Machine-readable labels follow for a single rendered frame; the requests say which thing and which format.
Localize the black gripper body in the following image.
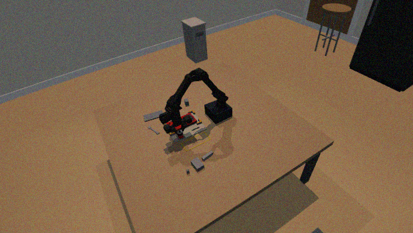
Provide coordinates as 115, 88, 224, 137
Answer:
163, 115, 192, 134

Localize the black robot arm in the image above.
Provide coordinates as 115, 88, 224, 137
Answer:
159, 68, 228, 124

